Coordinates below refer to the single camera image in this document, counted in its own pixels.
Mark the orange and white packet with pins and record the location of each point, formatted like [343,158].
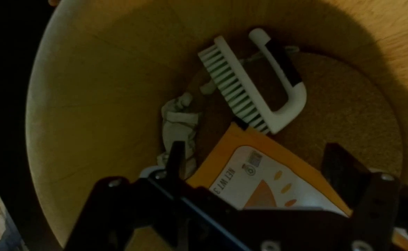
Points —
[264,177]

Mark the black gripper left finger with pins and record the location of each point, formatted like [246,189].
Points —
[176,161]

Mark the zebra patterned wooden bowl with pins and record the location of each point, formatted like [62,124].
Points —
[101,103]

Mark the small beige figurine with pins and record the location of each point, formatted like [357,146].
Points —
[178,126]

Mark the white scrub brush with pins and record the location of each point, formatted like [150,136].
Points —
[233,82]

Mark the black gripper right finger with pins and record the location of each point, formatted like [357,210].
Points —
[375,210]

